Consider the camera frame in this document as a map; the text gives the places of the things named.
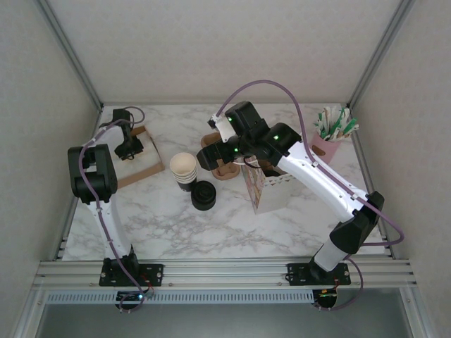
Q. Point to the left controller board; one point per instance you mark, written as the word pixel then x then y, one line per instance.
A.
pixel 132 297

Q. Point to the pink cylindrical holder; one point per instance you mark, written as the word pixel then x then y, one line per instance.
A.
pixel 326 151

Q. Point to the brown pulp cup carrier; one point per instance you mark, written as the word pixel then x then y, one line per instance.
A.
pixel 225 172

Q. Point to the stack of black paper cups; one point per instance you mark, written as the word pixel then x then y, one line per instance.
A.
pixel 183 163

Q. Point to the stack of black cup lids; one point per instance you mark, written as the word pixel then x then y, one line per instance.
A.
pixel 203 195

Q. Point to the right controller board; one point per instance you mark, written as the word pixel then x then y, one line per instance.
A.
pixel 326 299

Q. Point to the aluminium back table rail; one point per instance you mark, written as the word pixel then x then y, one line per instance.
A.
pixel 176 103

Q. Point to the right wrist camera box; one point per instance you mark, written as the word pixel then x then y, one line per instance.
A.
pixel 221 128

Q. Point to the white paper napkin stack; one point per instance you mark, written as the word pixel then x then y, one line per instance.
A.
pixel 141 169

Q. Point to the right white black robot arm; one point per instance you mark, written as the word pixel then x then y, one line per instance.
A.
pixel 317 176

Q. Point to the aluminium frame post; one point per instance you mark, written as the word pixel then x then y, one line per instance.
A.
pixel 380 53
pixel 69 53

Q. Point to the controller board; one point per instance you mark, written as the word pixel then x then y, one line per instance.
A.
pixel 132 297
pixel 326 299

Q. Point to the cartoon animal paper gift bag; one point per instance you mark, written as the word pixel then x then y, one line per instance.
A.
pixel 271 197

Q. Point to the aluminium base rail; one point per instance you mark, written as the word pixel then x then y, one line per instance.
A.
pixel 225 273

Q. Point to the brown cardboard napkin box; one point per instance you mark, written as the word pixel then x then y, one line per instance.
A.
pixel 155 155

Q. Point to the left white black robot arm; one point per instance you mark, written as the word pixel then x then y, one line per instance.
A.
pixel 109 225

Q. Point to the aluminium side table rail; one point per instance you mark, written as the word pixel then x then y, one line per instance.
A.
pixel 69 229
pixel 360 148

